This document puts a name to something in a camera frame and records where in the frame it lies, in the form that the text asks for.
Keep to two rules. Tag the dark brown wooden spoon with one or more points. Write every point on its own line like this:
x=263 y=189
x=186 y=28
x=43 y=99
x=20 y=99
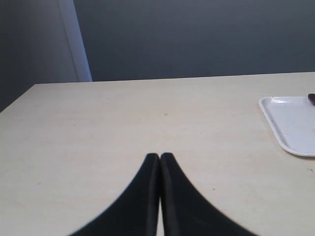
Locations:
x=311 y=98

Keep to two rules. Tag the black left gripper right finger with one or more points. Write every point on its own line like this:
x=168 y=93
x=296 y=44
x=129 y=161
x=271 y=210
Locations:
x=185 y=212

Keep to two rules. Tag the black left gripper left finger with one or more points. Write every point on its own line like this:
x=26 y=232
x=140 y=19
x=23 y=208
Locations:
x=135 y=211

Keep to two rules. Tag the white plastic tray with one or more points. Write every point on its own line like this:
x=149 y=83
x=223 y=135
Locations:
x=292 y=120

